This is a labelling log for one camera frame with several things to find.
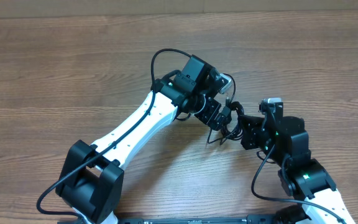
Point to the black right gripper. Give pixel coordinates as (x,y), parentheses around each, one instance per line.
(252,126)

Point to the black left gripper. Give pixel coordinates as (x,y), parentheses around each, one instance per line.
(207,117)

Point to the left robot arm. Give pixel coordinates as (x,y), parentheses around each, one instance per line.
(92,174)

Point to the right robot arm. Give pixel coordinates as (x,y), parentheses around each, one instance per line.
(311,191)

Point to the brown cardboard backdrop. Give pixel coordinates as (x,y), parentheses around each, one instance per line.
(67,8)

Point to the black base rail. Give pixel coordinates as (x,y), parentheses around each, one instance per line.
(250,219)

